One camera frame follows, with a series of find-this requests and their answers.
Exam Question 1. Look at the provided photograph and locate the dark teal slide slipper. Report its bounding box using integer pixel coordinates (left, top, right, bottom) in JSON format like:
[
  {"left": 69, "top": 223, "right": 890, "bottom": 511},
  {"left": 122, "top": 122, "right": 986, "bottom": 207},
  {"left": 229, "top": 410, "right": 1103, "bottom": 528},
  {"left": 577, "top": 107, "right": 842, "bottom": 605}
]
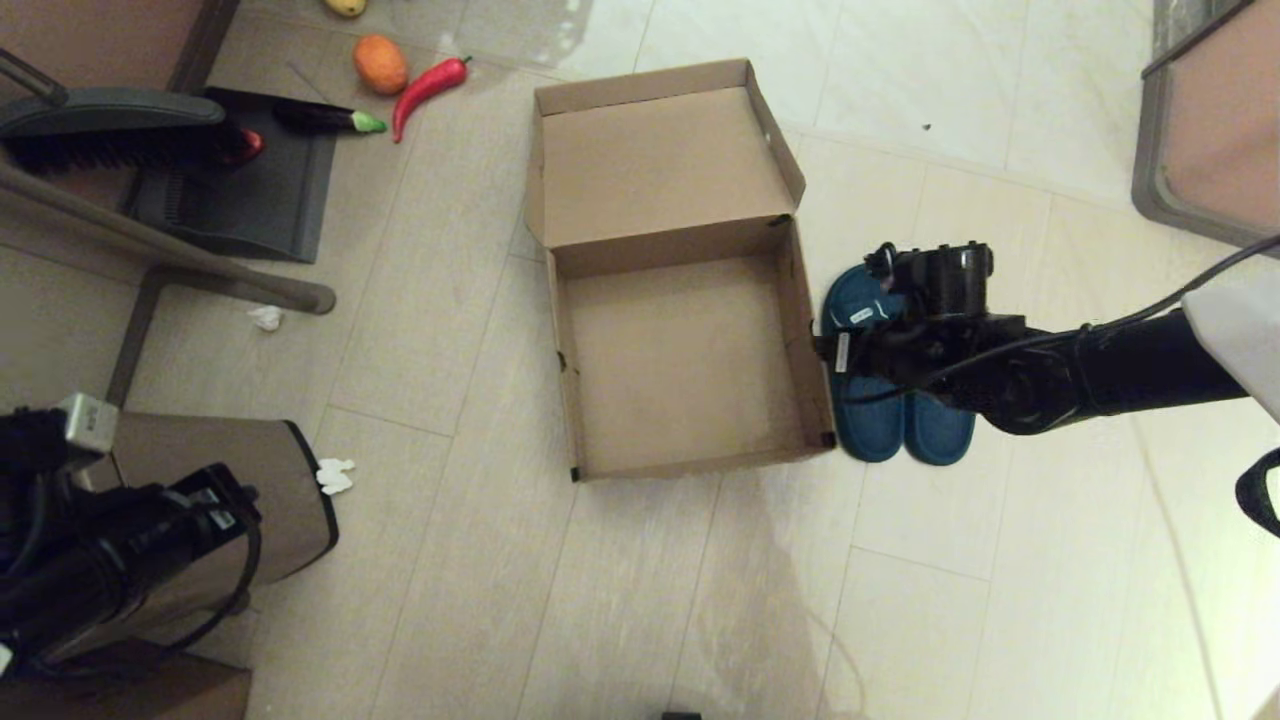
[
  {"left": 820, "top": 262, "right": 909, "bottom": 464},
  {"left": 900, "top": 385, "right": 978, "bottom": 467}
]

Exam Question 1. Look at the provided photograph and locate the brown cardboard shoe box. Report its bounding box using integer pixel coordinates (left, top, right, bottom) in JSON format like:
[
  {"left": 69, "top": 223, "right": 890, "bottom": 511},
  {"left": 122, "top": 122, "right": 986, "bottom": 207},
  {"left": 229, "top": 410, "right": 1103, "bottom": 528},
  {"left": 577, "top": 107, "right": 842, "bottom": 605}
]
[{"left": 525, "top": 58, "right": 839, "bottom": 483}]

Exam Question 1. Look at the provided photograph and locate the closed brown cardboard carton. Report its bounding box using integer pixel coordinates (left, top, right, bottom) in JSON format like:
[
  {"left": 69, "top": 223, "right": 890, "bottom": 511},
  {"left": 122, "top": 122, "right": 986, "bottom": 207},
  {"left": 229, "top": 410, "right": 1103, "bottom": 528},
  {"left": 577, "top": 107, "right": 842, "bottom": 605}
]
[{"left": 0, "top": 655, "right": 254, "bottom": 720}]

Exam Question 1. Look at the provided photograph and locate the brown plastic trash bin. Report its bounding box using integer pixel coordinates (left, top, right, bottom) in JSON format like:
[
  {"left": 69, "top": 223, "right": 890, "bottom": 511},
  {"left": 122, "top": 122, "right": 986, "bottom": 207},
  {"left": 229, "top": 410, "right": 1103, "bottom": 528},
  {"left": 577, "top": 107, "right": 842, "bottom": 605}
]
[{"left": 40, "top": 413, "right": 341, "bottom": 661}]

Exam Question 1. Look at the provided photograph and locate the brown table with grey rim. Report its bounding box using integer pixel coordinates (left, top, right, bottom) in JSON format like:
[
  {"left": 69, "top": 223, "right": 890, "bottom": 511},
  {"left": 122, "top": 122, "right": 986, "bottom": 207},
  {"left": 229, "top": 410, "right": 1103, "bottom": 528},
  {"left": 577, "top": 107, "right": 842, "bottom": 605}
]
[{"left": 1130, "top": 0, "right": 1280, "bottom": 259}]

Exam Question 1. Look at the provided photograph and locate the black plastic dustpan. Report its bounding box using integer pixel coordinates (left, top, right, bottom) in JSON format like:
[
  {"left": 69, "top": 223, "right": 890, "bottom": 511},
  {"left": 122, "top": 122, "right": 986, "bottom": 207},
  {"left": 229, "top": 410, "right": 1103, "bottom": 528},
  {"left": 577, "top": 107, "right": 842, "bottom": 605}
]
[{"left": 125, "top": 88, "right": 338, "bottom": 266}]

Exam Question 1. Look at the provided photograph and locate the grey black-bristled hand brush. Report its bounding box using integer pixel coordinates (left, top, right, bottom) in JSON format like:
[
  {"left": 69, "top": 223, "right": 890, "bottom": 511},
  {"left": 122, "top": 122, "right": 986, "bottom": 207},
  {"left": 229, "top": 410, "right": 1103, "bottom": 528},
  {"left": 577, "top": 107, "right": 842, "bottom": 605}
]
[{"left": 0, "top": 48, "right": 242, "bottom": 179}]

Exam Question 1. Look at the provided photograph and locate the toy purple eggplant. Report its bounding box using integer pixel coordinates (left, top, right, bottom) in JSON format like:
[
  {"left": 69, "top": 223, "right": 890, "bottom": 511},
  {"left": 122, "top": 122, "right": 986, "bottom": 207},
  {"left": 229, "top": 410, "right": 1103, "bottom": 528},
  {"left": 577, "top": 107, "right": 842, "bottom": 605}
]
[{"left": 275, "top": 103, "right": 387, "bottom": 136}]

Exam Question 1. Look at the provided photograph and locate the brown table with dark rim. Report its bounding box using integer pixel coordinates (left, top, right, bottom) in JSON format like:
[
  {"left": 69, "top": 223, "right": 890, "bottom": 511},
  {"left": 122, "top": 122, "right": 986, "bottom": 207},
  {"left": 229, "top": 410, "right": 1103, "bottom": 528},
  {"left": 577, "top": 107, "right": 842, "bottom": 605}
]
[{"left": 0, "top": 0, "right": 241, "bottom": 98}]

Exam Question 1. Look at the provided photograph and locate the toy orange fruit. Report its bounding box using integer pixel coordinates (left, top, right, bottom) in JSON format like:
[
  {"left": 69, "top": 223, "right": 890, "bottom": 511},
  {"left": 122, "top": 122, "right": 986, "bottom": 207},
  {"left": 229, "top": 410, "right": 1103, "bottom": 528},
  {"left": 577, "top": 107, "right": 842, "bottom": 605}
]
[{"left": 351, "top": 35, "right": 410, "bottom": 97}]

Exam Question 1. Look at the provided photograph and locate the toy red chili pepper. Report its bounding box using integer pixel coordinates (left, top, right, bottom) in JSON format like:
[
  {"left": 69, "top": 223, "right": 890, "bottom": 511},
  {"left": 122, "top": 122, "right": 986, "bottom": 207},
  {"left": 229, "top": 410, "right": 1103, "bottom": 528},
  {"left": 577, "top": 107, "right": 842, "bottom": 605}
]
[{"left": 391, "top": 57, "right": 471, "bottom": 145}]

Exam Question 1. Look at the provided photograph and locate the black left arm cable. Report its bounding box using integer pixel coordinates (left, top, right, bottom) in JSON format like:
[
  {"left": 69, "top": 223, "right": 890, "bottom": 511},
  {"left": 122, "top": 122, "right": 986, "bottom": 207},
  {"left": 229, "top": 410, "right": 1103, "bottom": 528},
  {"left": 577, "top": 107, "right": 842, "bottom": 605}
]
[{"left": 150, "top": 500, "right": 264, "bottom": 643}]

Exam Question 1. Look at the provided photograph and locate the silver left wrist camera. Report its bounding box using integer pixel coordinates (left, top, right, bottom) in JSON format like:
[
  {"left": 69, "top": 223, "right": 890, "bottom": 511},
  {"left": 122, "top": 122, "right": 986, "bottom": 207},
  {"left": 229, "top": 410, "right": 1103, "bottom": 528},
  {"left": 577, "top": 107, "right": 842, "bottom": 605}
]
[{"left": 55, "top": 393, "right": 121, "bottom": 448}]

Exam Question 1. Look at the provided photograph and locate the brown metal table leg frame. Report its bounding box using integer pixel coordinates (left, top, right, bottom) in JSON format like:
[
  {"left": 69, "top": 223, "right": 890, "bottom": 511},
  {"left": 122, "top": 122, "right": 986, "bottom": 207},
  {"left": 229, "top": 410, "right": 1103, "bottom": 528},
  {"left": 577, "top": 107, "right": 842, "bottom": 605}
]
[{"left": 0, "top": 162, "right": 336, "bottom": 411}]

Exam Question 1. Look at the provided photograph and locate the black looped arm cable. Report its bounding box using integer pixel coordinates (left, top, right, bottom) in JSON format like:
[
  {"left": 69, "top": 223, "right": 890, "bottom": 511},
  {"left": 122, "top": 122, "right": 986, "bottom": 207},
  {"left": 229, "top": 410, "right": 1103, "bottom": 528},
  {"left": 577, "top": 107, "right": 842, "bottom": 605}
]
[{"left": 1237, "top": 447, "right": 1280, "bottom": 538}]

